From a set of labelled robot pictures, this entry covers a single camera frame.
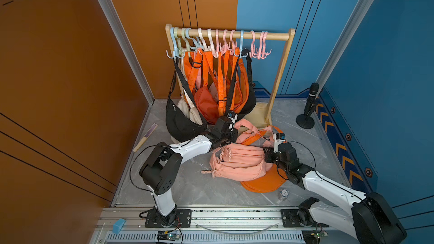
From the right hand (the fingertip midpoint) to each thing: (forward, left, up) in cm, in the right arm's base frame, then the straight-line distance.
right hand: (264, 148), depth 87 cm
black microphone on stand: (+24, -31, -7) cm, 40 cm away
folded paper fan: (+14, +67, -6) cm, 68 cm away
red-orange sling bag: (+19, +30, +13) cm, 38 cm away
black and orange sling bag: (+28, +10, +9) cm, 31 cm away
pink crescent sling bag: (+12, +8, 0) cm, 14 cm away
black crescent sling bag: (+10, +44, +6) cm, 45 cm away
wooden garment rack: (+27, -1, -7) cm, 28 cm away
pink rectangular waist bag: (-6, +13, -4) cm, 15 cm away
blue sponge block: (-33, +66, -7) cm, 74 cm away
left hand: (+10, +13, +4) cm, 17 cm away
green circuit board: (-37, +46, -10) cm, 60 cm away
